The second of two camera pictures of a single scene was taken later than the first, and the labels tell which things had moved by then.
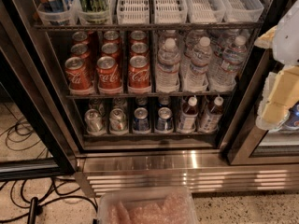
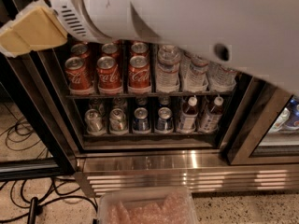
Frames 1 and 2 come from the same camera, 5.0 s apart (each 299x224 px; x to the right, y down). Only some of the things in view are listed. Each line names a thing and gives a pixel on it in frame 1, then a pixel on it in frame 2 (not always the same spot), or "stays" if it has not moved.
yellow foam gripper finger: x=279 y=94 -> x=35 y=28
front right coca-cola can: x=139 y=74 stays
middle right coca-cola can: x=139 y=49 stays
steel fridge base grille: x=201 y=170 stays
